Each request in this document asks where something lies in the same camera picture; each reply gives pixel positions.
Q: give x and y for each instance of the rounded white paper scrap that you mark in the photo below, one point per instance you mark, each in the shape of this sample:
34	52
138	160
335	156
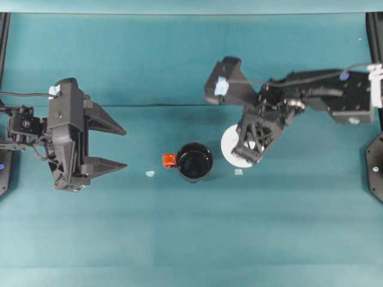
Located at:
150	173

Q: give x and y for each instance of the blue-green table cloth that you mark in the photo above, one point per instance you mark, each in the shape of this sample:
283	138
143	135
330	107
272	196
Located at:
191	239

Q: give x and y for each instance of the white paper cup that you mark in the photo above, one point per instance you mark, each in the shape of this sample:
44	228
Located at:
227	146

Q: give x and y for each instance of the square white paper scrap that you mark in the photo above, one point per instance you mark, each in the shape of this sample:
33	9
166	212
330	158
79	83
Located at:
238	172

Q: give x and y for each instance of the black side frame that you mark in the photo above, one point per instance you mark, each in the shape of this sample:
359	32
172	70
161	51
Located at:
3	45
376	36

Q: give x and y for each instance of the pale blue-green backdrop cloth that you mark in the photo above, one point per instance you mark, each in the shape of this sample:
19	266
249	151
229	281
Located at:
191	6

